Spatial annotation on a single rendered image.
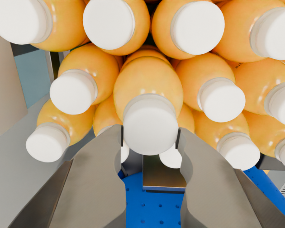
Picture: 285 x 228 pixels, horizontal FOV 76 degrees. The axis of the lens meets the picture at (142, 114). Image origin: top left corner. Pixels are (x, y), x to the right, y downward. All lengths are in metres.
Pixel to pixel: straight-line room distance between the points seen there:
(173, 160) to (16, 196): 0.51
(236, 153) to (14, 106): 0.30
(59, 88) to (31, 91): 1.39
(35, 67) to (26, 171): 0.93
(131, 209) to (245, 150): 0.22
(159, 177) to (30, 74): 1.32
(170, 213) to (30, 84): 1.37
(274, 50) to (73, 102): 0.18
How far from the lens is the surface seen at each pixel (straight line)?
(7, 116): 0.31
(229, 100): 0.19
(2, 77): 0.30
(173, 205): 0.38
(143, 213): 0.36
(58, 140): 0.22
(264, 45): 0.19
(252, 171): 1.08
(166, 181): 0.33
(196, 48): 0.17
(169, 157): 0.21
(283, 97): 0.22
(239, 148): 0.23
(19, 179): 0.69
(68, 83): 0.18
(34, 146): 0.23
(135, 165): 0.46
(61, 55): 0.40
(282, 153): 0.27
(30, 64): 1.51
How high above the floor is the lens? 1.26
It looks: 63 degrees down
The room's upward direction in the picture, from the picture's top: 179 degrees counter-clockwise
